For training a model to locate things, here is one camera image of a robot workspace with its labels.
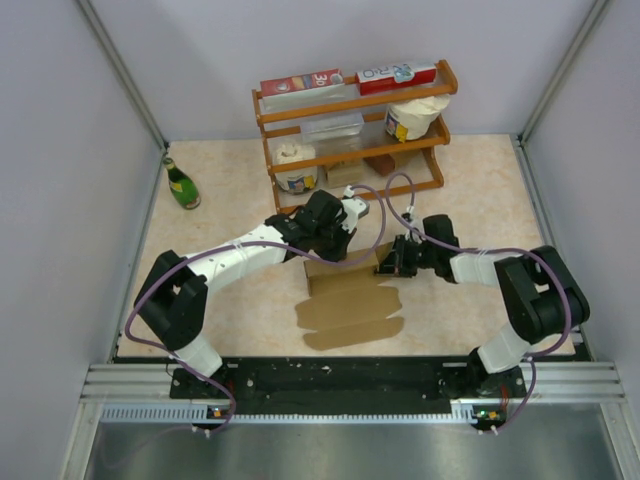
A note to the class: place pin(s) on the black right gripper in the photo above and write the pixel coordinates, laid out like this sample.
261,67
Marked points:
394,264

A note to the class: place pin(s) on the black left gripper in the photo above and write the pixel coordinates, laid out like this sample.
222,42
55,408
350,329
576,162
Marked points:
340,252

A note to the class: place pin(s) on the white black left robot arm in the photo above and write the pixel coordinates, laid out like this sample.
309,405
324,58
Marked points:
172,301

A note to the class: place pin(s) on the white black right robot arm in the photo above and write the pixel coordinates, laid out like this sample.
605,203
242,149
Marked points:
540,295

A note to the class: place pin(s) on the red foil wrap box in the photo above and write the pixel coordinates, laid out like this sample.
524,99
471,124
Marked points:
304,84

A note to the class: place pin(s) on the red white toothpaste box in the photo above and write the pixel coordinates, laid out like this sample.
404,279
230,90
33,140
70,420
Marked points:
394,76

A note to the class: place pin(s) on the red brown brick block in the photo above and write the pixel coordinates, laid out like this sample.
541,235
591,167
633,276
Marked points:
382,164

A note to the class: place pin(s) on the clear plastic container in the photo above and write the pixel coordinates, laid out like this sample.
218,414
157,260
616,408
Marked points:
328,128

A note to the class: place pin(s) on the white bag upper shelf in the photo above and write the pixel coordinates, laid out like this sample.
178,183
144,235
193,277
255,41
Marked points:
410,120

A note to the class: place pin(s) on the green glass bottle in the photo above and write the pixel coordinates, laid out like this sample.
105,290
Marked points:
182,187

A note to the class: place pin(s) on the orange wooden shelf rack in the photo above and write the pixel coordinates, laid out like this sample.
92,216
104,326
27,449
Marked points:
372,140

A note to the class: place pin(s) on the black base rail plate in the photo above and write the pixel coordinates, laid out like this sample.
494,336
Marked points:
352,385

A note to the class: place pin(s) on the aluminium frame rail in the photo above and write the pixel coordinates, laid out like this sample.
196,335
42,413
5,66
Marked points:
203,413

